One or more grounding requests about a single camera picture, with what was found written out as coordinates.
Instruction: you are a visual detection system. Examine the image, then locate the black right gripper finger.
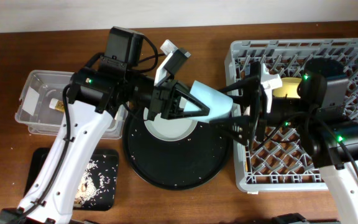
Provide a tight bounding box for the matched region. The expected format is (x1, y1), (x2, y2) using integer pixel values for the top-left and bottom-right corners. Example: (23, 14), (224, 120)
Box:
(218, 76), (260, 93)
(209, 115), (259, 146)

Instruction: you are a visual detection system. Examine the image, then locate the light blue cup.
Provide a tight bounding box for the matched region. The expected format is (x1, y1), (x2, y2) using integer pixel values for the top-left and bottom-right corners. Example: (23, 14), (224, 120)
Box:
(190, 81), (233, 123)

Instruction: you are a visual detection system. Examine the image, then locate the grey round plate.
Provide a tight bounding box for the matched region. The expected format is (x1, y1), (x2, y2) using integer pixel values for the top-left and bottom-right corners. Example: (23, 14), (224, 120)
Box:
(144, 113), (197, 141)

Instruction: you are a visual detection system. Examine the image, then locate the yellow bowl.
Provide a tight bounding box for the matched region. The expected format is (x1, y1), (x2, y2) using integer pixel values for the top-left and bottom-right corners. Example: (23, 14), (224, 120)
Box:
(273, 77), (301, 98)

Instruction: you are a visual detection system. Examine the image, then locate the food scraps pile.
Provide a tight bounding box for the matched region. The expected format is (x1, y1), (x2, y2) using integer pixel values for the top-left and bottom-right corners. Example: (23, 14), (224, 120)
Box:
(73, 155), (117, 208)

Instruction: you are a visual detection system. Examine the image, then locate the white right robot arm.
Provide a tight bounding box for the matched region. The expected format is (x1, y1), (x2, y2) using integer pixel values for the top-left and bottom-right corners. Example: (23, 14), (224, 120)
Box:
(210, 58), (358, 223)

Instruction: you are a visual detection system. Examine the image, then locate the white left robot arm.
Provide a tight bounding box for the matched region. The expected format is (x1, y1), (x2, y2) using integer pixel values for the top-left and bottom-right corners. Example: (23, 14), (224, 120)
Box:
(0, 27), (210, 223)

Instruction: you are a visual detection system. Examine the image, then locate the grey dishwasher rack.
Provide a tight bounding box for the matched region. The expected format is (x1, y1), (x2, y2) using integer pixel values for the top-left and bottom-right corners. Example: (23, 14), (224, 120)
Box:
(224, 38), (358, 194)

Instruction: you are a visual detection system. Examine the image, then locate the clear plastic waste bin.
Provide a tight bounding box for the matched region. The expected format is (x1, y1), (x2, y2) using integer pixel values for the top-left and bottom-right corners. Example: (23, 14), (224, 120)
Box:
(14, 69), (129, 140)

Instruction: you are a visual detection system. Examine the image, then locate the round black tray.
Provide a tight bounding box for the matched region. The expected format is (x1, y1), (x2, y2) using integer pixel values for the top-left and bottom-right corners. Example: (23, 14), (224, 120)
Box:
(122, 109), (232, 190)

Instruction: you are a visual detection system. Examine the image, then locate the black rectangular tray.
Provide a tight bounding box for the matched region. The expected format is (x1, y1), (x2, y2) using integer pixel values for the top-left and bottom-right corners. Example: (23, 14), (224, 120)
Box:
(23, 147), (120, 212)

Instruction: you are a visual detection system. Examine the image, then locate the gold snack wrapper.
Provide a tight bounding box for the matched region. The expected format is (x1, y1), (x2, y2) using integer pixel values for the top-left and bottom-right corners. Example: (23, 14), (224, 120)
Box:
(49, 98), (65, 113)

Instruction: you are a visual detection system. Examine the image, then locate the white label on bin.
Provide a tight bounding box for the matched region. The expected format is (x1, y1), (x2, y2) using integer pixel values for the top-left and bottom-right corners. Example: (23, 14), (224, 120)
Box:
(22, 87), (40, 116)

